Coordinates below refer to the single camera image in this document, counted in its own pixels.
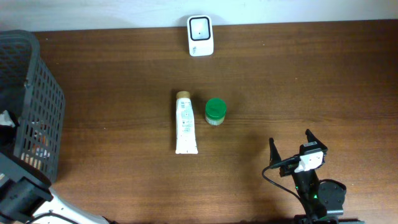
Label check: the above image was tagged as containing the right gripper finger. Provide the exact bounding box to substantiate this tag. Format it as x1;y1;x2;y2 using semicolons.
269;138;282;167
305;129;327;151

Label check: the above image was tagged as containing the green lid jar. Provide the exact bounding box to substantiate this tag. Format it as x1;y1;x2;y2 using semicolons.
205;98;227;126

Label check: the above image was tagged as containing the white cream tube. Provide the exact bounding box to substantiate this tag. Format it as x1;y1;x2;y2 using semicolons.
175;91;198;154

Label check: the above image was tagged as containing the orange tissue pack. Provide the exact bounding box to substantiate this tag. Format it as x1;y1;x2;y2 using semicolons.
29;131;50;159

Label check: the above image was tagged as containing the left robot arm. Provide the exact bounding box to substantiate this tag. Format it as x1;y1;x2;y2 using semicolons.
1;110;112;224

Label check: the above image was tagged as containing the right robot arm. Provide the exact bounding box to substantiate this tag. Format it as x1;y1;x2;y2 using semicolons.
261;129;363;224

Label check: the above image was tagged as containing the white barcode scanner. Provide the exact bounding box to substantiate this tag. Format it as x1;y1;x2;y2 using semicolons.
187;15;214;57

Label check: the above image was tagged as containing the grey plastic basket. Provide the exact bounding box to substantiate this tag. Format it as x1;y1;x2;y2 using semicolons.
1;30;66;182

